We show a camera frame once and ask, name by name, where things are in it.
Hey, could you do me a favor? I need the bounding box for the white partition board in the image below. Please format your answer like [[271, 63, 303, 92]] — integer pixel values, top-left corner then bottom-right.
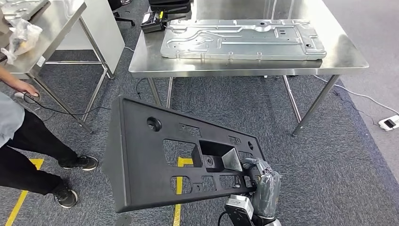
[[57, 0, 125, 75]]

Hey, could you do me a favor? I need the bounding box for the person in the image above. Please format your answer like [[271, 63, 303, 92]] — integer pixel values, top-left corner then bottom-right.
[[0, 65, 99, 209]]

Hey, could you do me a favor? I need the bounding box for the black plastic panel part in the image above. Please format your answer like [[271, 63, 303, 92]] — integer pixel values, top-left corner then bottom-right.
[[101, 95, 267, 214]]

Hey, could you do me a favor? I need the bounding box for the black remote controller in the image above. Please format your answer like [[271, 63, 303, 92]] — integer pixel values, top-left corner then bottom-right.
[[140, 11, 188, 34]]

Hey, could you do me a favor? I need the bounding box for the black zip case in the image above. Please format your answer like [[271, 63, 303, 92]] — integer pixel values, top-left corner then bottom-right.
[[148, 0, 192, 14]]

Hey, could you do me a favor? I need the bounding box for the small handheld switch device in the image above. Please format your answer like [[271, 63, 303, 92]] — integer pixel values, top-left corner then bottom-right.
[[14, 91, 41, 104]]

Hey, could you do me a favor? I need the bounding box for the stainless steel side table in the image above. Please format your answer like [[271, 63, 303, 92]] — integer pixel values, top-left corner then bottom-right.
[[0, 0, 116, 134]]

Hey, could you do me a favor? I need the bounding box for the thin black floor cable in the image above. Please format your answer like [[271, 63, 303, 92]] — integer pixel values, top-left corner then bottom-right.
[[332, 89, 379, 125]]

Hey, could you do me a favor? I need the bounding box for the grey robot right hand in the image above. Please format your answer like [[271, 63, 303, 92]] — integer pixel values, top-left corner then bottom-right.
[[241, 157, 281, 219]]

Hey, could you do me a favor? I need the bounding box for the black office chair base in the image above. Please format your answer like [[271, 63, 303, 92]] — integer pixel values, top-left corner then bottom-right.
[[107, 0, 136, 27]]

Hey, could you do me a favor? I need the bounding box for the white floor cable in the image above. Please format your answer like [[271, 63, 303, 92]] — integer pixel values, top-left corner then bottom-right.
[[313, 74, 399, 116]]

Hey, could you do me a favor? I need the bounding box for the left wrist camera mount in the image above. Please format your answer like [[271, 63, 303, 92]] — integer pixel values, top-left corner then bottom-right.
[[115, 213, 133, 226]]

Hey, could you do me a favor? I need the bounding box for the stamped grey metal panel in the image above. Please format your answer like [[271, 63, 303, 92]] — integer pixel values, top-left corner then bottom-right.
[[160, 18, 327, 61]]

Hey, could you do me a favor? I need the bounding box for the white power strip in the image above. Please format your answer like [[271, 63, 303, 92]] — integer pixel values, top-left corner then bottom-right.
[[378, 114, 399, 132]]

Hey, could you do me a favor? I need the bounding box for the stainless steel workbench table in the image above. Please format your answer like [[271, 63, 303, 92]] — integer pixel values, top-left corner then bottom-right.
[[128, 0, 370, 137]]

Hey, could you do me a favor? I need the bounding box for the clear plastic bag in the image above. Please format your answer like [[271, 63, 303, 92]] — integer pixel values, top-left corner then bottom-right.
[[0, 18, 43, 65]]

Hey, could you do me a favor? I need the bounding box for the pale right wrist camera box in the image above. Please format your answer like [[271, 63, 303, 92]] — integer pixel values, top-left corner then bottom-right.
[[224, 194, 255, 216]]

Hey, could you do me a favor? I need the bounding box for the person's hand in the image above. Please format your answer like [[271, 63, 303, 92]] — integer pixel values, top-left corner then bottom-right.
[[12, 79, 40, 97]]

